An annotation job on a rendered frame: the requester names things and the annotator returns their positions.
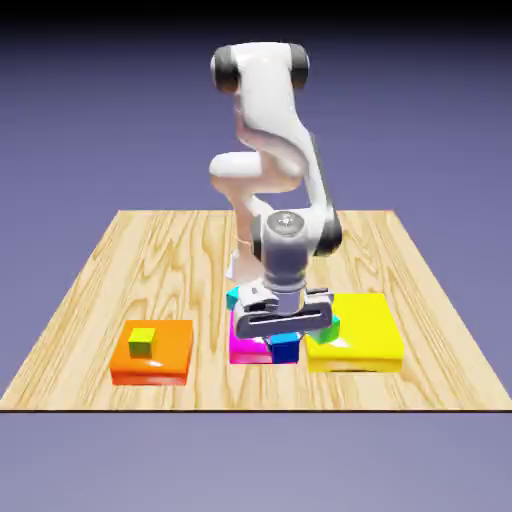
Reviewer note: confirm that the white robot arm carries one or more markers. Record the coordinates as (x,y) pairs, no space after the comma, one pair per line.
(272,120)

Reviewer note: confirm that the large orange box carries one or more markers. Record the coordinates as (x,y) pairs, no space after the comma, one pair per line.
(160,352)

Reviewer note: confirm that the small blue cube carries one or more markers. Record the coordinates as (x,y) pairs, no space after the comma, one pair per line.
(284,348)

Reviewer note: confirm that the large yellow box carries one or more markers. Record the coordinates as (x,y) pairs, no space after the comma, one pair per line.
(360,332)

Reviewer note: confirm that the small green cube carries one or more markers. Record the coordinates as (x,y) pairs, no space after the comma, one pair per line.
(328,331)

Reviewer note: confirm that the small cyan cube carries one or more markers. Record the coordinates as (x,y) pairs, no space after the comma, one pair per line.
(232,298)

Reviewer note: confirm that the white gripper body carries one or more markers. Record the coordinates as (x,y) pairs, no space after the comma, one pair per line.
(280,322)

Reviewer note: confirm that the large magenta box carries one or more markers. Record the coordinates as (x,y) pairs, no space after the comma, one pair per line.
(246,351)

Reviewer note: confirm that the small yellow-green cube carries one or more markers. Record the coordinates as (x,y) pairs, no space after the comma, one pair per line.
(140,343)

